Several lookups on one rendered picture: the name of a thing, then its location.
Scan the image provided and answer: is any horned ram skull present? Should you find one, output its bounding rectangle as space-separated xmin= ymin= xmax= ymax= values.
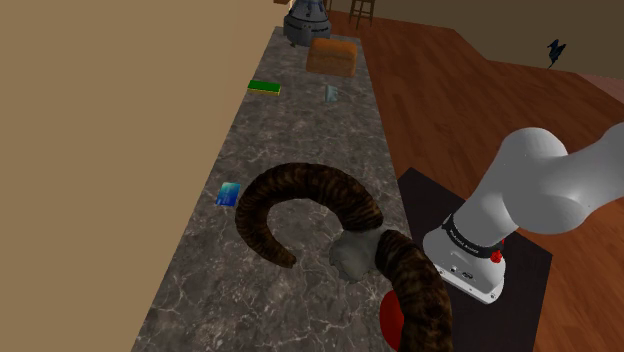
xmin=234 ymin=162 xmax=455 ymax=352

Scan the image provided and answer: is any blue card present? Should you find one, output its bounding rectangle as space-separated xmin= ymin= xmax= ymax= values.
xmin=215 ymin=181 xmax=242 ymax=208

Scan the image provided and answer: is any green and yellow sponge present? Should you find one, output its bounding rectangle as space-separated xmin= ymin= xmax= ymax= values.
xmin=246 ymin=79 xmax=282 ymax=97

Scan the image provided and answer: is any brown bread loaf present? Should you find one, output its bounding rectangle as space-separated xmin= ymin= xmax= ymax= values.
xmin=305 ymin=37 xmax=359 ymax=79

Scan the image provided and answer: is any red round object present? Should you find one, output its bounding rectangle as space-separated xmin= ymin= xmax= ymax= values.
xmin=379 ymin=290 xmax=406 ymax=351

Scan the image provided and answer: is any wooden stool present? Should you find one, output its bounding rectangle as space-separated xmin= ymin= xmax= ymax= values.
xmin=347 ymin=0 xmax=377 ymax=29

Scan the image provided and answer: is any dark robot stand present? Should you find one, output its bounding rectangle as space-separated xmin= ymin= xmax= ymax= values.
xmin=396 ymin=167 xmax=554 ymax=352

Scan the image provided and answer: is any dark blue plant figure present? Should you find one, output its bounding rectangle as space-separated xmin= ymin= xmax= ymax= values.
xmin=546 ymin=39 xmax=568 ymax=69

